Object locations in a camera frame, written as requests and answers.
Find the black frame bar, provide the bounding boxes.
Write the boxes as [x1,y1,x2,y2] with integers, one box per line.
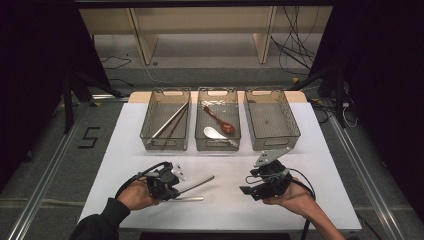
[74,0,334,9]

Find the aluminium floor rail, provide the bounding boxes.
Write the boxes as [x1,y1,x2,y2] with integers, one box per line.
[328,114,406,240]
[6,99,91,240]

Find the black floor cable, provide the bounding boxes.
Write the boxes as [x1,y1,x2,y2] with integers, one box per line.
[101,55,133,70]

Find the person's left hand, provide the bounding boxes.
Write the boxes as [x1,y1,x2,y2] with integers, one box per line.
[116,178,161,212]

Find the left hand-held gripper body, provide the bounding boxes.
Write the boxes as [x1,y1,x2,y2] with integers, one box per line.
[143,161,187,202]

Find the silver metal spoons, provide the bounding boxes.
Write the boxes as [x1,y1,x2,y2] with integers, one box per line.
[178,175,215,196]

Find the smoky clear plastic bin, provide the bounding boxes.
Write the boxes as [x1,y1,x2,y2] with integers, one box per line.
[243,87,302,152]
[139,87,193,152]
[194,86,242,152]

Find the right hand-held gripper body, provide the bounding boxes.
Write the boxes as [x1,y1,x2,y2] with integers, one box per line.
[252,147,294,202]

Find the white chopstick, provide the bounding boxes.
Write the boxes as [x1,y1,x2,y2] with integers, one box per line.
[147,102,189,144]
[148,103,190,144]

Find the black curtain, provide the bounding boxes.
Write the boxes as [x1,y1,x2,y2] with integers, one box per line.
[309,0,424,221]
[0,0,111,188]

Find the right hand-held gripper cable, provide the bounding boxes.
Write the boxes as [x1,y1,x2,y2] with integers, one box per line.
[244,168,316,240]

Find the white ceramic spoon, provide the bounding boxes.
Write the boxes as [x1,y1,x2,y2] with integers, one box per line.
[203,126,239,148]

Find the white table cover sheet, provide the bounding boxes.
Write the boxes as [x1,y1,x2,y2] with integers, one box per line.
[77,101,363,232]

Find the person's right hand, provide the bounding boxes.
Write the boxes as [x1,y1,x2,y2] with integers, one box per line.
[263,179,316,218]

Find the black metal stand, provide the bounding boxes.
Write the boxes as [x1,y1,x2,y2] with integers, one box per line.
[61,71,124,134]
[288,66,348,129]

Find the white floor cable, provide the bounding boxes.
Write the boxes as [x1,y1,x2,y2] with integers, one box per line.
[126,53,174,86]

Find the brown wooden spoon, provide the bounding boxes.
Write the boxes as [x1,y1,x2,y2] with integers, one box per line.
[203,105,236,135]

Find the left hand-held gripper cable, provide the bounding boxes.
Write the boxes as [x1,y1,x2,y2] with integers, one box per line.
[114,161,171,199]

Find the bundle of black floor cables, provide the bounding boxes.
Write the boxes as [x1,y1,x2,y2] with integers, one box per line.
[269,6,321,76]

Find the hand-held gripper cable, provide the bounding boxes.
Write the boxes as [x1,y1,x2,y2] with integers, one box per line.
[244,168,316,240]
[114,161,171,199]

